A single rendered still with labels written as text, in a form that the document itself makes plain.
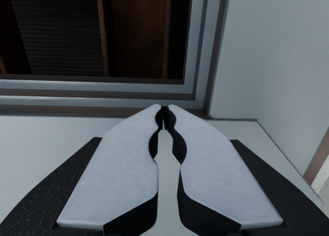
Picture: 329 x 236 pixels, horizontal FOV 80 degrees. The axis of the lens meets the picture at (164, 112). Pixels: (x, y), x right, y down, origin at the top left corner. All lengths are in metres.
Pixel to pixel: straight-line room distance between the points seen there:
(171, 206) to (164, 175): 0.04
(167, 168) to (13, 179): 0.12
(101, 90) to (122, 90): 0.02
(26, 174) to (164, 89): 0.13
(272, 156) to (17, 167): 0.19
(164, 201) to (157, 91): 0.10
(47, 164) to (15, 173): 0.03
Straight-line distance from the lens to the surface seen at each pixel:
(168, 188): 0.18
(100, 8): 0.25
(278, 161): 0.18
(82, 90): 0.16
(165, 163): 0.16
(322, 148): 0.24
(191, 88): 0.16
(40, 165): 0.18
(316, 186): 0.57
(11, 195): 0.22
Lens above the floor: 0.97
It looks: 61 degrees down
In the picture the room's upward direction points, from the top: 176 degrees clockwise
